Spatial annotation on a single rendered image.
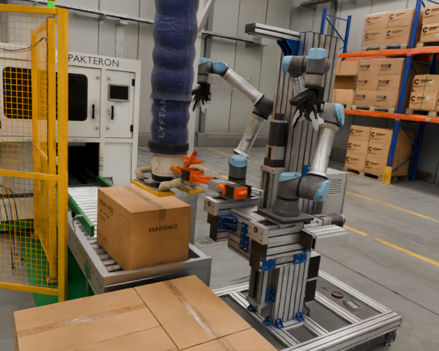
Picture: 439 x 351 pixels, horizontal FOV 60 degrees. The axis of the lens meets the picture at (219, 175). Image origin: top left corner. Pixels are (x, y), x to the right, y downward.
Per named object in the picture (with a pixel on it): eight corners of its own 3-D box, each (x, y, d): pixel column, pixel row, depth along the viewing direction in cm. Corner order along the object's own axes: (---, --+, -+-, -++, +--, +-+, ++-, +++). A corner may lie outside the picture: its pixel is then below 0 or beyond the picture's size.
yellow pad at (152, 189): (129, 182, 221) (130, 174, 220) (145, 181, 227) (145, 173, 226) (158, 197, 195) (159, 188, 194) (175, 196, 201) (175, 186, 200)
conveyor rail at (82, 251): (42, 199, 405) (42, 182, 401) (48, 198, 407) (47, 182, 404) (101, 308, 215) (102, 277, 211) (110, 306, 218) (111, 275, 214)
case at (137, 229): (96, 242, 270) (97, 187, 262) (147, 233, 294) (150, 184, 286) (129, 277, 223) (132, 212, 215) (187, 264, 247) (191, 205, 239)
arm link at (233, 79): (270, 120, 236) (208, 69, 229) (267, 119, 247) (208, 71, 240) (281, 106, 234) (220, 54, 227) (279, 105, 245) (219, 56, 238)
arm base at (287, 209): (286, 207, 219) (288, 191, 217) (304, 216, 207) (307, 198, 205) (266, 209, 211) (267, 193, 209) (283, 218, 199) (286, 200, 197)
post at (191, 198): (180, 293, 316) (187, 177, 295) (187, 292, 319) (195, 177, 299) (183, 297, 310) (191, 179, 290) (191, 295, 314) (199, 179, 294)
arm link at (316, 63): (329, 50, 164) (324, 47, 157) (325, 76, 167) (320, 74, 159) (311, 50, 168) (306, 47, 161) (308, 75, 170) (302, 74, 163)
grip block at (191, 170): (179, 179, 196) (180, 168, 195) (194, 177, 202) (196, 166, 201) (188, 182, 190) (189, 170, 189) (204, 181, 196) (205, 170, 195)
